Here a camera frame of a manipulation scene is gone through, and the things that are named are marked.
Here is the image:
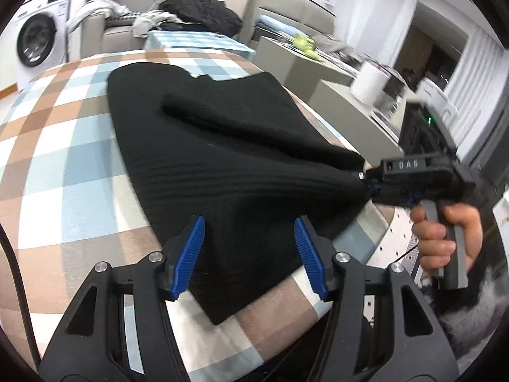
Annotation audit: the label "white washing machine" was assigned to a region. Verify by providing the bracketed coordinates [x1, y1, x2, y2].
[16, 0, 75, 89]

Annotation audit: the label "black cable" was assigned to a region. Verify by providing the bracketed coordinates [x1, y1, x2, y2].
[0, 223, 41, 367]

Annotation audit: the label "black clothes pile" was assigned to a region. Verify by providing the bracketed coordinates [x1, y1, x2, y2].
[159, 0, 244, 35]

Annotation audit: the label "light blue pillow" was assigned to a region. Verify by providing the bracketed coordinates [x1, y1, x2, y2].
[259, 15, 297, 35]

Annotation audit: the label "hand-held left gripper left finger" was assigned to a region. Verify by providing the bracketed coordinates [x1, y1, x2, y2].
[38, 215, 206, 382]

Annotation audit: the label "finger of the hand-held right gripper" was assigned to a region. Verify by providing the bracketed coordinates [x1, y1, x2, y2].
[357, 170, 379, 200]

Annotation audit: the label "grey clothes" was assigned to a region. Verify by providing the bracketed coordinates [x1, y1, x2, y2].
[313, 34, 347, 55]

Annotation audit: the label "white paper roll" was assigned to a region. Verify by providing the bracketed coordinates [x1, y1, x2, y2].
[350, 61, 389, 102]

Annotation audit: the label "person's grey fluffy clothing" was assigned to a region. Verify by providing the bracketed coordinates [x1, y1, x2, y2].
[422, 263, 502, 369]

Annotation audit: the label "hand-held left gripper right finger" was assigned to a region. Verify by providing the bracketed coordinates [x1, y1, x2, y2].
[293, 216, 459, 382]

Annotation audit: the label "white garment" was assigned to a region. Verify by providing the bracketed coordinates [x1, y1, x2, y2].
[66, 0, 130, 34]

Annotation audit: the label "white curtain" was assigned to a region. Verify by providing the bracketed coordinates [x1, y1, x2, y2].
[444, 20, 509, 162]
[350, 0, 419, 50]

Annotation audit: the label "brown blue checked tablecloth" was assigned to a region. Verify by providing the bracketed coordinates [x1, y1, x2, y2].
[0, 48, 395, 382]

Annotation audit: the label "blue checked small table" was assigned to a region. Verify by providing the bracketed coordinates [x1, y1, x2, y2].
[144, 30, 256, 63]

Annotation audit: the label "beige low cabinet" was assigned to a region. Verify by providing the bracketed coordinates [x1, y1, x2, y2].
[309, 79, 403, 157]
[254, 36, 359, 101]

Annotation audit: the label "person's right hand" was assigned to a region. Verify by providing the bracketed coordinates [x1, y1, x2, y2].
[409, 203, 485, 274]

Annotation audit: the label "grey striped garment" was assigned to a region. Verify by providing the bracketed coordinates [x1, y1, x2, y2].
[131, 10, 178, 39]

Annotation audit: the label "beige sofa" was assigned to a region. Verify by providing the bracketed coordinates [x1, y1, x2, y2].
[80, 0, 257, 53]
[252, 0, 335, 46]

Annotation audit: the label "black knit sweater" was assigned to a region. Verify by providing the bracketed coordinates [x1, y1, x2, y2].
[107, 64, 368, 326]

